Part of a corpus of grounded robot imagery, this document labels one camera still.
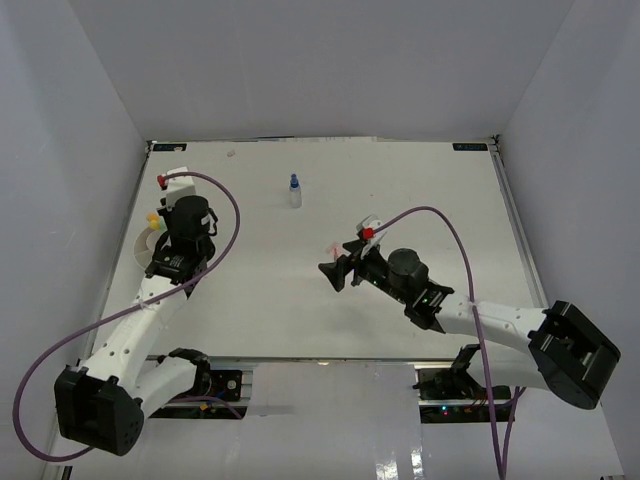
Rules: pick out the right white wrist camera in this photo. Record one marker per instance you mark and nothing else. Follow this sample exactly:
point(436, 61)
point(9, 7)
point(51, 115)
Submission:
point(370, 231)

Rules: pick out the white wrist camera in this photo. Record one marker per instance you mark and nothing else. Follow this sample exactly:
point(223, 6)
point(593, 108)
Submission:
point(370, 231)
point(175, 188)

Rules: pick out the white divided round container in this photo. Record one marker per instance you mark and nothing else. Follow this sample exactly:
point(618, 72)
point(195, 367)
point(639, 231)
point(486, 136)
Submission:
point(144, 246)

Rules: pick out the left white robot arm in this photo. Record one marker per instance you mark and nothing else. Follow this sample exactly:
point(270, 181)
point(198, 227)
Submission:
point(104, 402)

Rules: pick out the pink red pen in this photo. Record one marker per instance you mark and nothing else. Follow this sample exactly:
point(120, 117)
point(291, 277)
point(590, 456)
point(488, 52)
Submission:
point(335, 250)

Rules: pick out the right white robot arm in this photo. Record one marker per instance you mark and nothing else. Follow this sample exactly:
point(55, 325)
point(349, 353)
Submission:
point(557, 348)

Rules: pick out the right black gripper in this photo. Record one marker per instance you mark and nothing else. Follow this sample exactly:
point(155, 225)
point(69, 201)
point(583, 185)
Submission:
point(337, 271)

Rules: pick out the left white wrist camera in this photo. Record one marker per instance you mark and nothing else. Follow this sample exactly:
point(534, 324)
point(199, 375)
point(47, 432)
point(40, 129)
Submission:
point(175, 188)

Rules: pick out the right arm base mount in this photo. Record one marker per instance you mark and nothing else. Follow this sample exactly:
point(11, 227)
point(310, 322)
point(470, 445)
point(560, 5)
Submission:
point(448, 394)

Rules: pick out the small bottle blue cap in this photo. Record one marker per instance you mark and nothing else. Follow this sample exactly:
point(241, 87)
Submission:
point(295, 191)

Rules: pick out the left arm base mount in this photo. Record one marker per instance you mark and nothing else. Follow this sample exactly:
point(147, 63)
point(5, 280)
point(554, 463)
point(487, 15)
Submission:
point(217, 394)

